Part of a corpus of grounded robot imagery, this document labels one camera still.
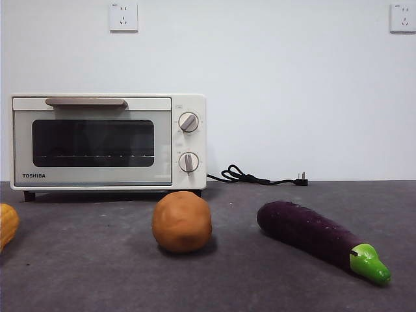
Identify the white Toshiba toaster oven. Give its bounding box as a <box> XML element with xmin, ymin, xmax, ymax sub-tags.
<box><xmin>9</xmin><ymin>93</ymin><xmax>207</xmax><ymax>203</ymax></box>

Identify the glass oven door with handle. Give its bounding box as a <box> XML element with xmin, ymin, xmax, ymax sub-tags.
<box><xmin>12</xmin><ymin>96</ymin><xmax>173</xmax><ymax>188</ymax></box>

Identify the purple eggplant with green stem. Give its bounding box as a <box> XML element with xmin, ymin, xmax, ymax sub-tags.
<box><xmin>256</xmin><ymin>200</ymin><xmax>392</xmax><ymax>287</ymax></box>

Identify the beige oven knob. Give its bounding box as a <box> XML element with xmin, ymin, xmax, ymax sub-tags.
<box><xmin>177</xmin><ymin>151</ymin><xmax>200</xmax><ymax>176</ymax></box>
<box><xmin>177</xmin><ymin>112</ymin><xmax>200</xmax><ymax>133</ymax></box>

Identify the brown potato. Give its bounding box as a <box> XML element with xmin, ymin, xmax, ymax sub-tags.
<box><xmin>151</xmin><ymin>190</ymin><xmax>213</xmax><ymax>254</ymax></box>

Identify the yellow corn cob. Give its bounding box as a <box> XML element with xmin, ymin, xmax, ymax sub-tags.
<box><xmin>0</xmin><ymin>203</ymin><xmax>20</xmax><ymax>252</ymax></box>

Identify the black power cord with plug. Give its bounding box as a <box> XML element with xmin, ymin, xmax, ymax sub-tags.
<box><xmin>207</xmin><ymin>164</ymin><xmax>309</xmax><ymax>187</ymax></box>

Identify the metal wire oven rack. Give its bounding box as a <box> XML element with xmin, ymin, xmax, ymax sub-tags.
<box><xmin>34</xmin><ymin>153</ymin><xmax>155</xmax><ymax>161</ymax></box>

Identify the white wall socket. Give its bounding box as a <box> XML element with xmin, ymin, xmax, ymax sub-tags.
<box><xmin>109</xmin><ymin>2</ymin><xmax>139</xmax><ymax>33</ymax></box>
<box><xmin>389</xmin><ymin>3</ymin><xmax>416</xmax><ymax>34</ymax></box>

